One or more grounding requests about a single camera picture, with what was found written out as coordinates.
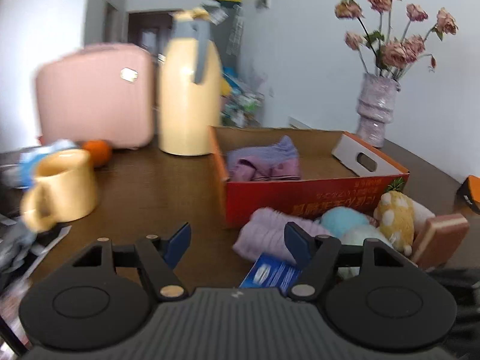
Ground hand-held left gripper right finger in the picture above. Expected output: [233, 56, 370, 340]
[284, 222, 419, 304]

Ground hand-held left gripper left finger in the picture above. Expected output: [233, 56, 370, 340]
[69, 222, 193, 302]

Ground lavender towel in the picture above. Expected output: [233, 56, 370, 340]
[232, 207, 323, 265]

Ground blue tissue packet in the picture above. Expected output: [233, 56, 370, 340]
[239, 253, 304, 295]

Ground orange cardboard box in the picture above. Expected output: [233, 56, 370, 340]
[208, 125, 410, 229]

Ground light blue plush ball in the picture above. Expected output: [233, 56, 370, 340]
[320, 208, 372, 239]

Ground pale green plush ball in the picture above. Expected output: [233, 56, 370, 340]
[339, 225, 394, 279]

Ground yellow plush toy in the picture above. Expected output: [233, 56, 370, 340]
[373, 190, 415, 256]

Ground pink layered sponge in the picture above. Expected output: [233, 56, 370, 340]
[410, 213, 470, 269]

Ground pink purple cloth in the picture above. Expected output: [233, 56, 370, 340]
[229, 157, 302, 181]

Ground purple towel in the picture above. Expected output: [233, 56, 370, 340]
[225, 136, 301, 167]

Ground orange fruit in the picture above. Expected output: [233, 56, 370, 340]
[82, 139, 113, 168]

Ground yellow mug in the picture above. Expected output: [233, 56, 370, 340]
[20, 149, 100, 232]

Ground yellow thermos jug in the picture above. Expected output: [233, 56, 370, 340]
[157, 7, 223, 156]

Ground loose papers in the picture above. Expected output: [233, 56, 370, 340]
[0, 214, 72, 271]

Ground pile of colourful clutter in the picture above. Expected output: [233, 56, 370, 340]
[221, 67, 265, 127]

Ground lilac ribbed vase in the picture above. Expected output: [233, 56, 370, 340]
[355, 72, 401, 149]

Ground pink suitcase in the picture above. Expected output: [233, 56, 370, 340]
[35, 43, 156, 150]

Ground blue and white tissue pack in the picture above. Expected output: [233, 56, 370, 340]
[17, 139, 77, 188]

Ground orange and black object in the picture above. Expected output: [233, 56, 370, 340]
[455, 175, 480, 214]

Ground grey refrigerator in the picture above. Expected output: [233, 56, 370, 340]
[210, 0, 245, 72]

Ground dried pink flowers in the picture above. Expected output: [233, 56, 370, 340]
[334, 0, 459, 81]

